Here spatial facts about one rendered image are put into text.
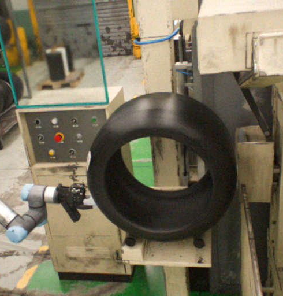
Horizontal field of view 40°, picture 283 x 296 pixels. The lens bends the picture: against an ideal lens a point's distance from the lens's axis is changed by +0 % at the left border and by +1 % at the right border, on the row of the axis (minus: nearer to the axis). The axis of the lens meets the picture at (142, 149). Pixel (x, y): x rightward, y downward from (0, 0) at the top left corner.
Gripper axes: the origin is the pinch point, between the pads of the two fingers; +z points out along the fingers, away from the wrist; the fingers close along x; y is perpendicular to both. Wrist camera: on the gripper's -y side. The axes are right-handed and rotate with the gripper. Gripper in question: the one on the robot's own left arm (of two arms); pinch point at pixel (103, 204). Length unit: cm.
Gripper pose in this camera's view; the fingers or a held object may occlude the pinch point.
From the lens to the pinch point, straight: 166.0
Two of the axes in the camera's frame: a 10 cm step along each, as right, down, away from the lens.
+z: 9.9, 0.9, -1.4
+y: 0.2, -9.0, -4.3
